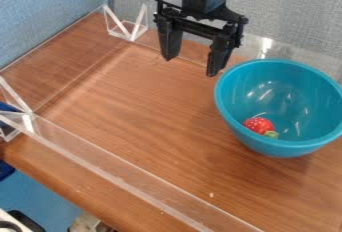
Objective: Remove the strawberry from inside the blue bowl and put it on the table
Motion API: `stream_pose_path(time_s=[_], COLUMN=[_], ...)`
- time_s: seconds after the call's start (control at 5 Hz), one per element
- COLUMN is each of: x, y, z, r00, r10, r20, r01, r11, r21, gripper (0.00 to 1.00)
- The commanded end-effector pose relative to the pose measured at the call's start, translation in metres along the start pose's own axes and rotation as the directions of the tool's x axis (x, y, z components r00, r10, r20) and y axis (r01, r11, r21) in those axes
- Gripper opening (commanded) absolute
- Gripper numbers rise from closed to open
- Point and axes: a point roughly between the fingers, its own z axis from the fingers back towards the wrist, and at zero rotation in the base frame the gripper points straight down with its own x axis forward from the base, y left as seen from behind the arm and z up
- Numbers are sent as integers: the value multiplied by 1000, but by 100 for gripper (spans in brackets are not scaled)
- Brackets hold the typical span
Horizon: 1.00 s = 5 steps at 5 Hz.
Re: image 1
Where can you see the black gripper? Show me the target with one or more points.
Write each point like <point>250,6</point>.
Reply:
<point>206,18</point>

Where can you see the blue plastic bowl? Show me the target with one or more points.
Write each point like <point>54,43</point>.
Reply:
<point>290,93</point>

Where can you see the red toy strawberry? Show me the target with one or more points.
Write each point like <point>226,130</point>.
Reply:
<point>262,126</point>

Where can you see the clear acrylic back barrier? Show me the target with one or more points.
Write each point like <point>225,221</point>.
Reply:
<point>257,47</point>

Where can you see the clear acrylic barrier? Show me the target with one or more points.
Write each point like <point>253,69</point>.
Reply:
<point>257,47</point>
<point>49,40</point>
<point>171,209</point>

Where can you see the clear acrylic left barrier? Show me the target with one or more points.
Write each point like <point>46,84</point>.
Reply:
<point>49,40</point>

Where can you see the clear acrylic front barrier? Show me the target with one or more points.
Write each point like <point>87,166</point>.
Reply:
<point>171,209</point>

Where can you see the grey object under table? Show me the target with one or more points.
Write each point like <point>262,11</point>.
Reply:
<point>87,223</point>

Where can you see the black white object bottom left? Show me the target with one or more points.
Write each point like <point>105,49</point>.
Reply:
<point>15,221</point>

